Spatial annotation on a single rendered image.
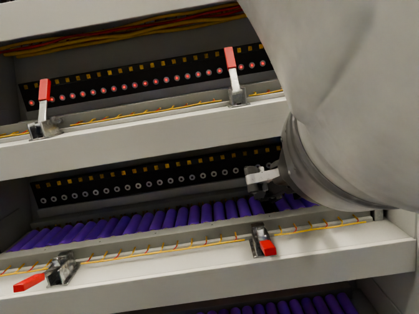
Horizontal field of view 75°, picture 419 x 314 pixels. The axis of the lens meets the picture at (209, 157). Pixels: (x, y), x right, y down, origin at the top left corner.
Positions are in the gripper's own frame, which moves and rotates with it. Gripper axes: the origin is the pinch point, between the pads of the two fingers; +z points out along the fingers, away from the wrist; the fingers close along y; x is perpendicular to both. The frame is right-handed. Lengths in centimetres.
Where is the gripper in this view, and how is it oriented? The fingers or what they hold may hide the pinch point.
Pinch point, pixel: (286, 189)
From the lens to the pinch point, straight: 41.2
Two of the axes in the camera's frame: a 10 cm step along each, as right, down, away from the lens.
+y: -9.9, 1.6, 0.4
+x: 1.4, 9.6, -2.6
